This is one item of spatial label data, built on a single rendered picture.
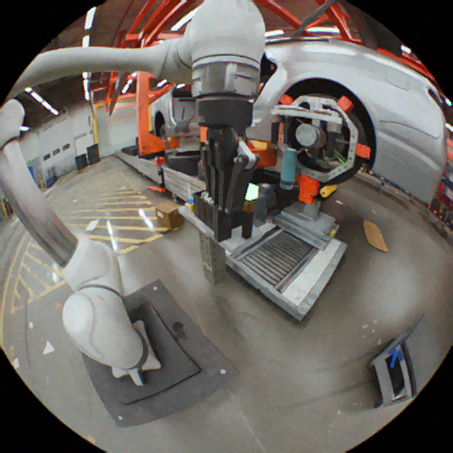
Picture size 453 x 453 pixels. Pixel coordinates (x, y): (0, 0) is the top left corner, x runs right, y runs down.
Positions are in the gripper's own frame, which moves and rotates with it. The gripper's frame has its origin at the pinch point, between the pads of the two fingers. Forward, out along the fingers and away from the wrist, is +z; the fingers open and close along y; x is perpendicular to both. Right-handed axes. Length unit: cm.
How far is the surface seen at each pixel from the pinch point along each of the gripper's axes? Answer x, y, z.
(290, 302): 38, 7, 61
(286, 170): 70, -42, 11
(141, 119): 9, -263, -29
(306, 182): 83, -33, 18
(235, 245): 14.5, -15.4, 25.0
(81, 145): -334, -1080, -15
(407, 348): 44, 75, 31
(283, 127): 81, -57, -15
